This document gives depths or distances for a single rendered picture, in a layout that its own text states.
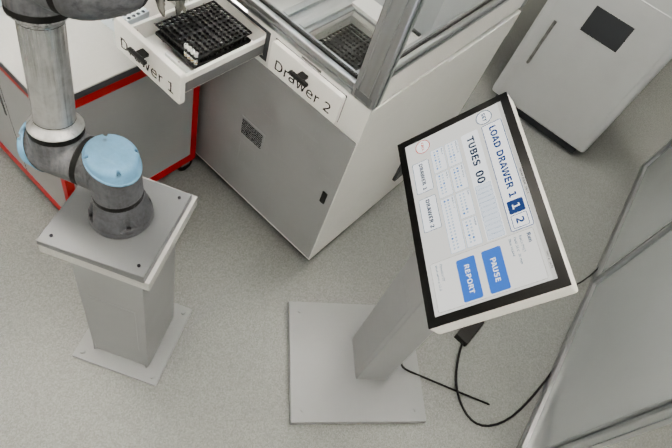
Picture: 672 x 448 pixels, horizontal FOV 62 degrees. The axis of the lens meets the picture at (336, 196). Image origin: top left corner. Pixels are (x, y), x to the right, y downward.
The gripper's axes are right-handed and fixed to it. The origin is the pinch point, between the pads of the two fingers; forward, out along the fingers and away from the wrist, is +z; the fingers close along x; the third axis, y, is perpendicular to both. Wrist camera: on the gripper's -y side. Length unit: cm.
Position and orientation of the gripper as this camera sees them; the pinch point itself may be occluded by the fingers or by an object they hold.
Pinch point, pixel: (169, 10)
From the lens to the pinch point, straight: 174.6
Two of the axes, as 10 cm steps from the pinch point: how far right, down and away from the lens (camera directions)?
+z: -2.5, 5.6, 7.9
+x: 8.8, -2.1, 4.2
